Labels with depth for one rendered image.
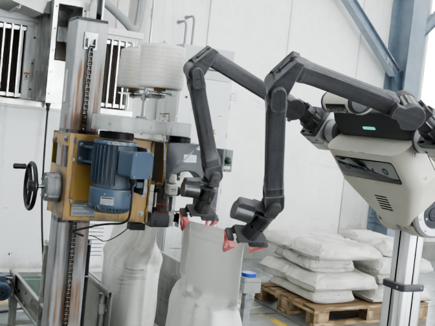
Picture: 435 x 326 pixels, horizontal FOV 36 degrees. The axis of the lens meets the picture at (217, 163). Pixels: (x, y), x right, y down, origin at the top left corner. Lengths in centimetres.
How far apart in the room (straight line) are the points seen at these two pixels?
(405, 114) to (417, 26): 645
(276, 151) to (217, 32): 534
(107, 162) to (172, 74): 38
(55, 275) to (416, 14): 646
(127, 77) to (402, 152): 108
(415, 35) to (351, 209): 217
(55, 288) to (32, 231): 273
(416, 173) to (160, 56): 93
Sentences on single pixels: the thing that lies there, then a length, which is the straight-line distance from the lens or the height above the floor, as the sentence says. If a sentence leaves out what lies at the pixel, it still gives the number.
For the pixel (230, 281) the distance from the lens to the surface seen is 224.
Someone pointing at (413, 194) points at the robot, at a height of 127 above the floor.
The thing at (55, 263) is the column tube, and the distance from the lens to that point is 257.
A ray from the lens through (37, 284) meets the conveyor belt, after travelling 417.
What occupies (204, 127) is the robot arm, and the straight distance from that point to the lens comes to 233.
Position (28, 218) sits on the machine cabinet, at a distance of 528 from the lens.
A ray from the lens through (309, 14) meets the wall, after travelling 785.
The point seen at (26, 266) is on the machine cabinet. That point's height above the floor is 22.
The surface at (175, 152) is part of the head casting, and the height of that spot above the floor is 130.
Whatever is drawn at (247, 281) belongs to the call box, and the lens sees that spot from 267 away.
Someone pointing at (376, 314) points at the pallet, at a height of 7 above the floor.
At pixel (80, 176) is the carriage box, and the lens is 248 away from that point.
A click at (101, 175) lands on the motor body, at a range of 231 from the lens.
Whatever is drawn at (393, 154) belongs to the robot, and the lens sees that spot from 213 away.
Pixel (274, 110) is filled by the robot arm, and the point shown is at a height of 147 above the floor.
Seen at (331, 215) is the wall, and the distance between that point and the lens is 814.
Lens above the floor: 141
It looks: 3 degrees down
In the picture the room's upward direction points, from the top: 6 degrees clockwise
